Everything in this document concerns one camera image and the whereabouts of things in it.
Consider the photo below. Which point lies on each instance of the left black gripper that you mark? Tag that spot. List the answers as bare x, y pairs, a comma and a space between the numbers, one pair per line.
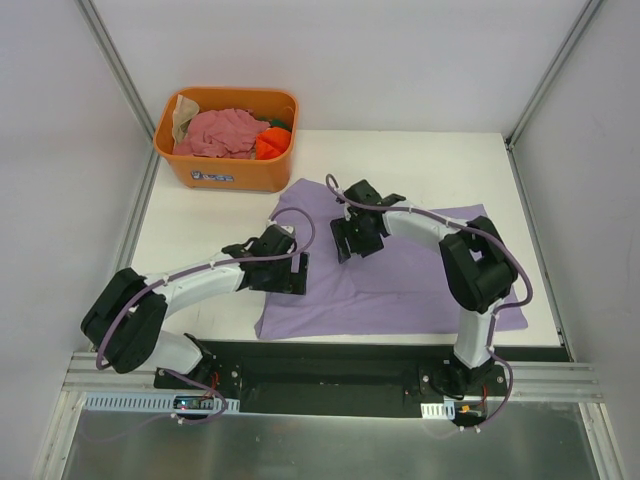
299, 273

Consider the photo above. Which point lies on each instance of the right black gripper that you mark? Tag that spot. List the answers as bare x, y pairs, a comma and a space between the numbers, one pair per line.
341, 240

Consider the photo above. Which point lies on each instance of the purple t-shirt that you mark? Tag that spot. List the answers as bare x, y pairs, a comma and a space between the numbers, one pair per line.
400, 289

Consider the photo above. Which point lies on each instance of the orange plastic basket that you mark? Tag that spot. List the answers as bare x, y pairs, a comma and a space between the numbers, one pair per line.
270, 175

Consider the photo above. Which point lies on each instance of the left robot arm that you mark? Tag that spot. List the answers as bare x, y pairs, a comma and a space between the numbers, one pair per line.
125, 324

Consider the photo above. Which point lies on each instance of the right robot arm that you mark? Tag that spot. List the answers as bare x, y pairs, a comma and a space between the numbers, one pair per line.
478, 271

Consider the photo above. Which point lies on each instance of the orange-red cloth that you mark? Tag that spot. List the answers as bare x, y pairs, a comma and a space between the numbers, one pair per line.
272, 143

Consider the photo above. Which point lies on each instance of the green cloth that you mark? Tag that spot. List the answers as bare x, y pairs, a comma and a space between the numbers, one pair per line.
275, 123

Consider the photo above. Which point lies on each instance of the pink crumpled shirt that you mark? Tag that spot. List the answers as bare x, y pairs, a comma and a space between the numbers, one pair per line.
228, 133

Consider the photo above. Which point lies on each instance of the beige cloth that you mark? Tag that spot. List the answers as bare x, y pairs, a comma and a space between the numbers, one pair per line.
185, 110

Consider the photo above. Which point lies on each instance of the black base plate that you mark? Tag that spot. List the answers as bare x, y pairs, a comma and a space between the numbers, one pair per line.
354, 380

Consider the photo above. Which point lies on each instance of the left white cable duct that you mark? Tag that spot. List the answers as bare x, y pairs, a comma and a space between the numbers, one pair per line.
159, 403

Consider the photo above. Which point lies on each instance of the white cable duct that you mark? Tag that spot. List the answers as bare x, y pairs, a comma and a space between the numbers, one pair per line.
159, 403
438, 411

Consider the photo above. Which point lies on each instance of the right white cable duct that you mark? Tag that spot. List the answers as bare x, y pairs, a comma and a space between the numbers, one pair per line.
438, 411

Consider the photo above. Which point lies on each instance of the right aluminium frame post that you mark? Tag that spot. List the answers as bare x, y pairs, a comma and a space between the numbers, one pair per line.
580, 26

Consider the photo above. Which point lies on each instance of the aluminium frame post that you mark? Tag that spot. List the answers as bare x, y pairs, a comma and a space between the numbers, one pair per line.
580, 26
101, 35

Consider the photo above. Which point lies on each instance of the aluminium rail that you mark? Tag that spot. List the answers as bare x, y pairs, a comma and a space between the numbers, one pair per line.
82, 375

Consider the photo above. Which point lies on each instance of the left aluminium frame post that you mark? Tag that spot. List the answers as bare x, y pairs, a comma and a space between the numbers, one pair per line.
101, 35

